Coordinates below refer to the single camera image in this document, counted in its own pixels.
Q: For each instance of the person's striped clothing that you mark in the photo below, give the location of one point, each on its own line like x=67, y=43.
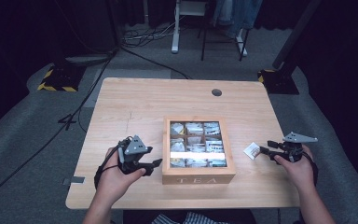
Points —
x=195, y=219

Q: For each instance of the white desk leg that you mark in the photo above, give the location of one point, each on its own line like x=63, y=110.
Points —
x=176, y=34

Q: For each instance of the person's left hand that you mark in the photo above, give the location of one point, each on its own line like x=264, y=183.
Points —
x=115, y=182

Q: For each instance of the black metal stool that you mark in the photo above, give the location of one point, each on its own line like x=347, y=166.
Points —
x=203, y=37

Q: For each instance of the dark slanted stand pole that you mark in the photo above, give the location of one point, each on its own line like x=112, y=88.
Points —
x=295, y=34

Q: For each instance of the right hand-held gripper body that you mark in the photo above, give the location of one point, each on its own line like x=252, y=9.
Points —
x=300, y=137

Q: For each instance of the white tea bag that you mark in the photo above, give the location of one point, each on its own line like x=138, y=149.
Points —
x=251, y=151

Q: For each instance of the black yellow striped stand base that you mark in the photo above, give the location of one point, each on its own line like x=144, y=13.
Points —
x=279, y=82
x=60, y=79

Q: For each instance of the group of tea bags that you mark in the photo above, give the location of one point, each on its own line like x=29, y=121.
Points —
x=195, y=144

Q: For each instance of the white desk foot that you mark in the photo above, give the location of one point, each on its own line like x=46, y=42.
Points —
x=241, y=45

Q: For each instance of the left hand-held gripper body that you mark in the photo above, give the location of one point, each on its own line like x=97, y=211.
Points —
x=135, y=146

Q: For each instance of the person's right hand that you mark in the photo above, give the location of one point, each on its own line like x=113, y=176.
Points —
x=301, y=174

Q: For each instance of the wooden tea box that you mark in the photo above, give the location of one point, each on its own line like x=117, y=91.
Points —
x=199, y=175

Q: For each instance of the grey tape strip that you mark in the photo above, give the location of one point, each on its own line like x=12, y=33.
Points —
x=76, y=179

